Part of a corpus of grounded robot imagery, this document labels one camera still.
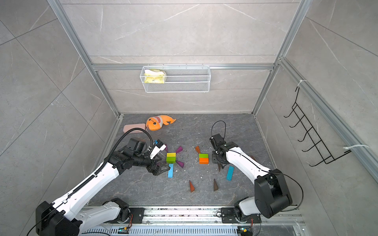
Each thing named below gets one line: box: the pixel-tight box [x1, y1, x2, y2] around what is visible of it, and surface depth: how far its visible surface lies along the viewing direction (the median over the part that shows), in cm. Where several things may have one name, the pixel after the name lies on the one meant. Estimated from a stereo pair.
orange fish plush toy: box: [146, 115, 177, 132], surface depth 108 cm
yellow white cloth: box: [144, 68, 166, 84], surface depth 88 cm
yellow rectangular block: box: [166, 152, 177, 157], surface depth 95 cm
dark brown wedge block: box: [213, 178, 219, 192], surface depth 83 cm
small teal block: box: [226, 165, 235, 181], surface depth 89 cm
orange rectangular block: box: [198, 157, 210, 165], surface depth 94 cm
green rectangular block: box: [166, 156, 177, 164], surface depth 94 cm
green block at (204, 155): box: [198, 153, 209, 159], surface depth 95 cm
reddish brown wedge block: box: [189, 179, 195, 193], surface depth 84 cm
